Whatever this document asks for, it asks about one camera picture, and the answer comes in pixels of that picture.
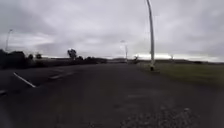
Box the grey asphalt road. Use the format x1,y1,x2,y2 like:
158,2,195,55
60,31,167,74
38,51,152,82
0,64,84,95

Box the dark tree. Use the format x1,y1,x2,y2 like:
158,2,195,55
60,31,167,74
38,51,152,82
66,48,78,61

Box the grass verge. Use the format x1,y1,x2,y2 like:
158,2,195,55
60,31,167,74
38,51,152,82
138,61,224,88

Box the tall curved street lamp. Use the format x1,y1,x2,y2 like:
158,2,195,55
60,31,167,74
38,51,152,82
145,0,157,72

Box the pale street lamp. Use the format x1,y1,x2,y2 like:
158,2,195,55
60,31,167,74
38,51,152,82
120,39,129,64

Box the dark asphalt path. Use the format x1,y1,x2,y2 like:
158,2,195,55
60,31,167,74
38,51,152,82
0,62,224,128

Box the dark bushes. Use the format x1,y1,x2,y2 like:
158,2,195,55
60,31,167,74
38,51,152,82
0,49,29,70

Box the low dark hedge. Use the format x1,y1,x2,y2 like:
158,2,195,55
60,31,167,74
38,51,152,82
75,56,109,65

